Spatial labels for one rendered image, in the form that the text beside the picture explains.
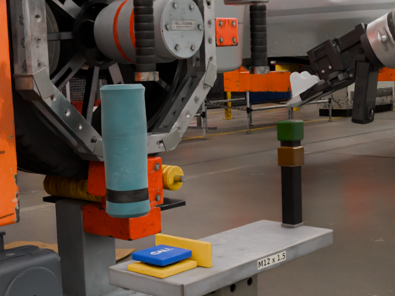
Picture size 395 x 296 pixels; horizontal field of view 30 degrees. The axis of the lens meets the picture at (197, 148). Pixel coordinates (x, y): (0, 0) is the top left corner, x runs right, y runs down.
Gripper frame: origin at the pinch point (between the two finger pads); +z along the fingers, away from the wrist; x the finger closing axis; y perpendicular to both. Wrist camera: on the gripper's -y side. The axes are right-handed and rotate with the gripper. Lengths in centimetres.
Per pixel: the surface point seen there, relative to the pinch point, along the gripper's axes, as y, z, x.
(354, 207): -23, 112, -223
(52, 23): 55, 68, -17
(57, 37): 34, 37, 16
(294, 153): -8.4, 3.6, 0.9
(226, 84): 110, 257, -382
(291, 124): -3.1, 1.4, 1.1
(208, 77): 19.5, 28.7, -19.7
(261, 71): 11.6, 9.1, -9.8
